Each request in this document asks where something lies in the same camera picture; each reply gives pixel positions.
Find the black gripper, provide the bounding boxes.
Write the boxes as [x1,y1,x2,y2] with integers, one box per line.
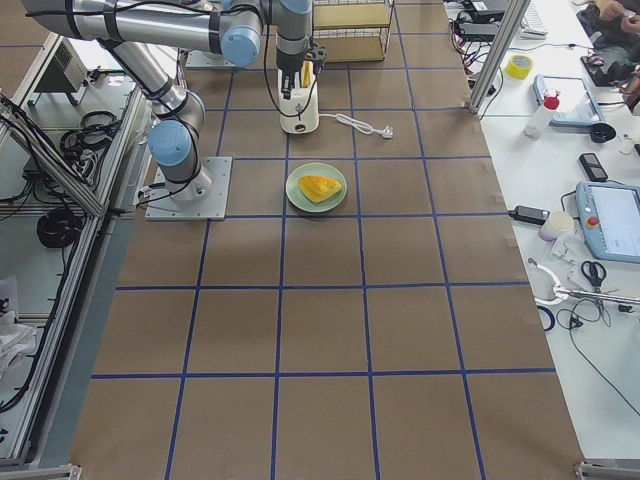
[276,47,327,99]

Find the white two-slot toaster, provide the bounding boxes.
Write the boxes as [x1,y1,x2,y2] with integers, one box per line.
[277,72,319,135]

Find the toast bread slice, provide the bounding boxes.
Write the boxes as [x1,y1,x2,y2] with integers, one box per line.
[300,61,316,89]

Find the golden triangular pastry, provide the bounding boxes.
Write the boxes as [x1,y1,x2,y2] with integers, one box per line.
[297,175,342,203]

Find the light green plate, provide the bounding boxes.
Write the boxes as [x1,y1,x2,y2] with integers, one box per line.
[285,162,347,213]

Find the grey control box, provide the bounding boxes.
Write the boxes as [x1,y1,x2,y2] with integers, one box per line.
[34,37,88,106]

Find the yellow tape roll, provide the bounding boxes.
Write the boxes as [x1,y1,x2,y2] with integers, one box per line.
[505,54,534,80]

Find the white bottle red cap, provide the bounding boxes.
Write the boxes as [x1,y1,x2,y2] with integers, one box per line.
[523,90,560,139]

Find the black power adapter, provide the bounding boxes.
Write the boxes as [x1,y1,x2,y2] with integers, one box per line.
[508,205,550,226]

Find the white cup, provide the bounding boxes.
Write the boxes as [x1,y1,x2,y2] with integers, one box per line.
[538,211,574,242]

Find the teach pendant tablet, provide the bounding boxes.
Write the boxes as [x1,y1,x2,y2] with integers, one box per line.
[576,181,639,264]

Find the black scissors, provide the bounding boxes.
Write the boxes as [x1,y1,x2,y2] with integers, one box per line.
[580,260,607,293]

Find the wire basket with wooden shelves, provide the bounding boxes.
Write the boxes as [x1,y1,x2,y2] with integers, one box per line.
[313,0,394,64]

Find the white power cord with plug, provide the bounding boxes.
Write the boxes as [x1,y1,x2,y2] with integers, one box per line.
[318,112,396,141]

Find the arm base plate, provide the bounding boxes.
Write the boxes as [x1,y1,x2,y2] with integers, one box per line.
[145,156,232,221]

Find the aluminium frame post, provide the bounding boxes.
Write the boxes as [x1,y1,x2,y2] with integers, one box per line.
[467,0,530,114]

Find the coiled black cable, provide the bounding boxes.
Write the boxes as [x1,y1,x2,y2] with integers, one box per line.
[36,205,81,250]

